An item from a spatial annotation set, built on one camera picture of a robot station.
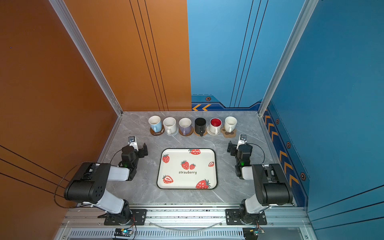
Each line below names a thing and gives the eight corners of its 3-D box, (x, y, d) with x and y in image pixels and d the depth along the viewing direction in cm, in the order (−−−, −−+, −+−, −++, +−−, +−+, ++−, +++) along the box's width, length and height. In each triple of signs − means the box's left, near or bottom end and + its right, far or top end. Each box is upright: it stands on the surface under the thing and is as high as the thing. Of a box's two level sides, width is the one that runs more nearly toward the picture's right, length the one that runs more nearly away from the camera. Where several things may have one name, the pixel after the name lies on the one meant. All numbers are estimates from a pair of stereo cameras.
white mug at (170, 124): (164, 137, 106) (161, 129, 99) (166, 125, 114) (164, 116, 107) (176, 137, 106) (174, 129, 99) (177, 124, 114) (176, 116, 107)
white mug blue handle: (157, 137, 106) (154, 127, 98) (150, 128, 112) (146, 118, 103) (166, 131, 109) (164, 122, 101) (159, 123, 115) (156, 113, 106)
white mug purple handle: (179, 139, 106) (177, 130, 98) (180, 126, 114) (179, 117, 106) (191, 139, 106) (190, 130, 98) (191, 126, 114) (191, 117, 106)
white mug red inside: (209, 136, 107) (210, 129, 100) (209, 125, 114) (209, 117, 107) (221, 136, 107) (222, 129, 100) (219, 125, 114) (221, 117, 107)
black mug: (195, 138, 106) (195, 130, 98) (195, 126, 114) (195, 117, 106) (206, 138, 106) (206, 130, 98) (205, 126, 114) (206, 117, 106)
